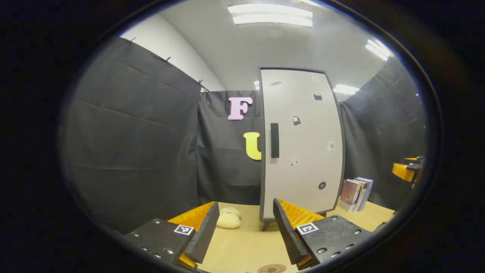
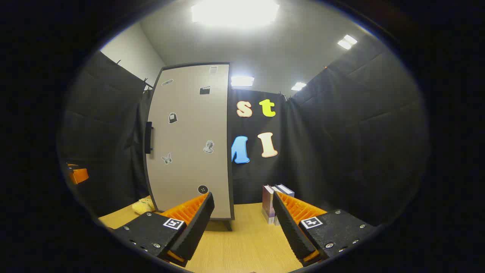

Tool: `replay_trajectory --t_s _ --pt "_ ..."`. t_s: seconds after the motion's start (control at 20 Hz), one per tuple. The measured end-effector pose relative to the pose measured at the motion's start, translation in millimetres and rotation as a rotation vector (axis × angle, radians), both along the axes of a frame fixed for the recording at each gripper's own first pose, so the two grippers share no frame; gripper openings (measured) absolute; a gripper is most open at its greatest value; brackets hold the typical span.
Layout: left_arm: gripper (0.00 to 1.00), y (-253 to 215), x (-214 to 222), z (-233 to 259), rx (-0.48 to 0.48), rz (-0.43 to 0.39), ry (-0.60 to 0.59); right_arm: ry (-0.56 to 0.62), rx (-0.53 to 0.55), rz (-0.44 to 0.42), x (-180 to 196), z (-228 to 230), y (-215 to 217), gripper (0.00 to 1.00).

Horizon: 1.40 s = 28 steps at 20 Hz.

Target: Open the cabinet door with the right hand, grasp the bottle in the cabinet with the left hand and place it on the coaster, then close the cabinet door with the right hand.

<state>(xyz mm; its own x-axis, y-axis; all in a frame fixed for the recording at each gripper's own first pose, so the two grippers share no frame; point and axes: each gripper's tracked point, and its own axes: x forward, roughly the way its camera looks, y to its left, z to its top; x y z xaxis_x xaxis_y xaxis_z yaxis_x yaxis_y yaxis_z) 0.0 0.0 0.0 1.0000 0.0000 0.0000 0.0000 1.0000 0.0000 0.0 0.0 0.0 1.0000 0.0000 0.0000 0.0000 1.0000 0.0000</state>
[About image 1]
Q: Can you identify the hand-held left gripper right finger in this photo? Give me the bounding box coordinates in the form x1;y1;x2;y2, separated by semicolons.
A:
273;198;374;270

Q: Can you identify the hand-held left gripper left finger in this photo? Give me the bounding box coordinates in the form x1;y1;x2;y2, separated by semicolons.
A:
123;201;220;270

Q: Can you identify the grey cabinet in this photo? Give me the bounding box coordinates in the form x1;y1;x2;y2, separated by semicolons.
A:
258;67;346;232

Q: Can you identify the light grey cabinet door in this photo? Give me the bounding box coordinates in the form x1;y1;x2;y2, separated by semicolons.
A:
261;68;344;220

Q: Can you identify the black door handle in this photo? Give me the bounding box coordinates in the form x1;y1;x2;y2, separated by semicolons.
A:
271;123;280;158

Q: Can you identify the cream plush toy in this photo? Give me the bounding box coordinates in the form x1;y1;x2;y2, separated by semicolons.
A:
216;207;242;229

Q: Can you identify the grey book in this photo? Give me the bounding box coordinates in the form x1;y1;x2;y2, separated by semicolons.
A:
352;178;367;212

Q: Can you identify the black backdrop cloth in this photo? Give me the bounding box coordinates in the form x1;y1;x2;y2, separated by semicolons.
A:
63;36;427;234

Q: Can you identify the large ceiling light panel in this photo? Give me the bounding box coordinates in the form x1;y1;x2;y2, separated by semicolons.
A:
227;4;314;28

